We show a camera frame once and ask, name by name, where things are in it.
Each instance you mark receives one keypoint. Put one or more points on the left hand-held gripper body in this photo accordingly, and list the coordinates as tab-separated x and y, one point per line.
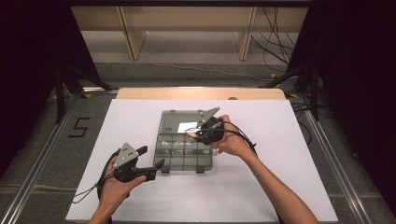
126	157

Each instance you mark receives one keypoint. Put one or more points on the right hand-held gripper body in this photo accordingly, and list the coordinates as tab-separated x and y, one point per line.
208	118

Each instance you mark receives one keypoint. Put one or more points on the orange soft fishing lure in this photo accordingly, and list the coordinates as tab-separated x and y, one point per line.
191	135

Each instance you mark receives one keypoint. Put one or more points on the translucent green compartment box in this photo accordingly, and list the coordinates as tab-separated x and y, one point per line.
183	161

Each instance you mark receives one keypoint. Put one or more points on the person's right hand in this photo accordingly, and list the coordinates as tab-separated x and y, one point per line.
233	141

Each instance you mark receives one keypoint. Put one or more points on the person's left hand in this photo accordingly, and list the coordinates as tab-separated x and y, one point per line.
116	191

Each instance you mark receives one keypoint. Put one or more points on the light wooden table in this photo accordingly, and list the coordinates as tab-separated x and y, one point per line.
186	93

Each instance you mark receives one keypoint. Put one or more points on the white table mat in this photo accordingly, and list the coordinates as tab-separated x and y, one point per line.
264	124

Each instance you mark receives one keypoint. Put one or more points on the black metal stand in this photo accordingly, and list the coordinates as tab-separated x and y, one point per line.
314	93
59	93

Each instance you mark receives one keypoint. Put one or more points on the black overhead bar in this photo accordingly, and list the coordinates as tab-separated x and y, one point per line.
186	3

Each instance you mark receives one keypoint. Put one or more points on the black curtain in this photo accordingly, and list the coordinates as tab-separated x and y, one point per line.
28	62
358	77

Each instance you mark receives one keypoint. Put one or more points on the metal floor rail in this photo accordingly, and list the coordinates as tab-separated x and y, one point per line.
37	168
336	168

